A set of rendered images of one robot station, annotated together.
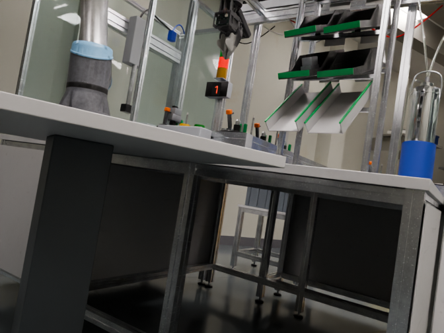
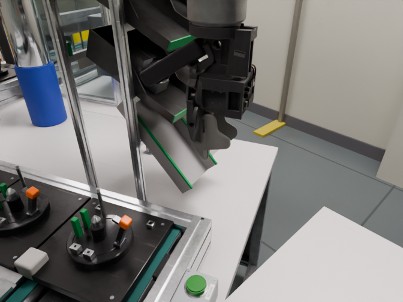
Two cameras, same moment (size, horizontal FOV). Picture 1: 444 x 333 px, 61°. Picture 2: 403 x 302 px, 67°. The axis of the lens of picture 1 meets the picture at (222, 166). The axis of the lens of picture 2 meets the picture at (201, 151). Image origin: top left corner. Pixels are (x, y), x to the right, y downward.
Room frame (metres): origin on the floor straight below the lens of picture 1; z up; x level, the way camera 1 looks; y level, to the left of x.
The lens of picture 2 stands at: (1.44, 0.46, 1.50)
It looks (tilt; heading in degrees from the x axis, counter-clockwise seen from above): 32 degrees down; 258
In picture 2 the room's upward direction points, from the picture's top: straight up
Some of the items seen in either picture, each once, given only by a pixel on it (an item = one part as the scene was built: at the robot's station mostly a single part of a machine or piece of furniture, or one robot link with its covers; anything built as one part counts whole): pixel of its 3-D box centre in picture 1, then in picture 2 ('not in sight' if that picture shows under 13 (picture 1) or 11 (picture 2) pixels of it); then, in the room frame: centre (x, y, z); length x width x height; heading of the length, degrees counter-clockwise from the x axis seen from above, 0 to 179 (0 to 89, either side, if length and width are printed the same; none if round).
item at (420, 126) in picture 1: (423, 106); (20, 16); (1.89, -0.97, 1.32); 0.14 x 0.14 x 0.38
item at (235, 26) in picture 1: (229, 16); (220, 69); (1.33, 0.06, 1.37); 0.09 x 0.08 x 0.12; 147
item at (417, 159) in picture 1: (415, 170); (42, 93); (1.89, -0.97, 1.00); 0.16 x 0.16 x 0.27
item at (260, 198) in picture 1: (283, 199); not in sight; (3.60, -0.63, 0.73); 0.62 x 0.42 x 0.23; 57
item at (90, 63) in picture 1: (90, 65); not in sight; (1.10, 0.43, 1.06); 0.13 x 0.12 x 0.14; 16
